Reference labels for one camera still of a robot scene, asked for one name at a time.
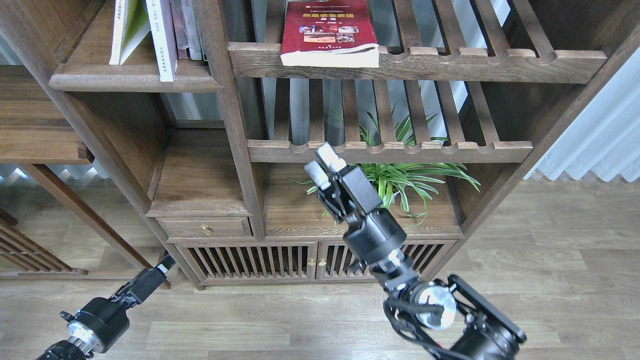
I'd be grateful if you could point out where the yellow green book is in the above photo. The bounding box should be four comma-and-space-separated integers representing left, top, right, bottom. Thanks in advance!
109, 0, 151, 66

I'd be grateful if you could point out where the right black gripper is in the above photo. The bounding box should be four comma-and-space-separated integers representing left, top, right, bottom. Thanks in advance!
304, 143, 407, 265

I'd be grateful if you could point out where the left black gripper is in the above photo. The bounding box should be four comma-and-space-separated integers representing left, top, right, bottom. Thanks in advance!
60, 255, 176, 353

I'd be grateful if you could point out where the green spider plant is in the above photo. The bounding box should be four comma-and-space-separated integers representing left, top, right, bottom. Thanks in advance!
296, 102, 481, 228

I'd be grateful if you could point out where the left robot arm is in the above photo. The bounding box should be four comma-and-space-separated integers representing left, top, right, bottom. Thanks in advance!
39, 255, 176, 360

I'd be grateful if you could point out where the white lavender book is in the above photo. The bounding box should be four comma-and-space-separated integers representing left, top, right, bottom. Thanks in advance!
146, 0, 178, 82

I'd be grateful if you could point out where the plastic wrapped book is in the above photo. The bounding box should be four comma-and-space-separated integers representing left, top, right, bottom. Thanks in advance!
181, 0, 199, 53

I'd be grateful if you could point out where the red cover book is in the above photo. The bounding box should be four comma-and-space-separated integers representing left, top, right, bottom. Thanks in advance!
280, 0, 380, 69

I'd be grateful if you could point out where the brown upright book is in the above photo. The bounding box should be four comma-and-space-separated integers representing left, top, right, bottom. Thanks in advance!
170, 0, 189, 59

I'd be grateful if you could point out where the white curtain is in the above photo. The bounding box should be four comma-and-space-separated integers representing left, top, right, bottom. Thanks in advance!
525, 50, 640, 182

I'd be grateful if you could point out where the dark wooden bookshelf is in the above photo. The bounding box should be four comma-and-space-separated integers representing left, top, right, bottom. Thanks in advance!
1, 0, 639, 289

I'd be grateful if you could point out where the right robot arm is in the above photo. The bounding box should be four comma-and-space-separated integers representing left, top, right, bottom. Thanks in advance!
304, 143, 527, 360

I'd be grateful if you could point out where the white upright book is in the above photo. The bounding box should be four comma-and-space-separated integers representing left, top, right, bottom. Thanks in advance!
189, 0, 208, 62

